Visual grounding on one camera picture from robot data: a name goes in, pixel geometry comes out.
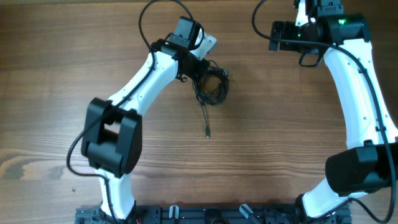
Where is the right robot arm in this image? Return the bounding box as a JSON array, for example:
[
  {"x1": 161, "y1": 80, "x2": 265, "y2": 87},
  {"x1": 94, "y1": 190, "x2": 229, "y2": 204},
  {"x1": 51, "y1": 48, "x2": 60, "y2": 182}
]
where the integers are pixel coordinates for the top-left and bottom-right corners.
[{"x1": 269, "y1": 1, "x2": 397, "y2": 223}]

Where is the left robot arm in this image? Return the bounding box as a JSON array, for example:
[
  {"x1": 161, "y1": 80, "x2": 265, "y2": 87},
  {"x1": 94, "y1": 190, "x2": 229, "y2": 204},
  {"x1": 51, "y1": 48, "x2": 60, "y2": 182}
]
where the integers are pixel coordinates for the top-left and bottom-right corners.
[{"x1": 81, "y1": 17, "x2": 217, "y2": 223}]

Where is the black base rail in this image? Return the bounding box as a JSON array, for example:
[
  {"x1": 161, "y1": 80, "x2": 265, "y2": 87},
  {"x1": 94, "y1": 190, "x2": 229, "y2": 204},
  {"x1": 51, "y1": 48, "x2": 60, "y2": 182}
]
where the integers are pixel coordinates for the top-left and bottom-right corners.
[{"x1": 75, "y1": 204, "x2": 352, "y2": 224}]

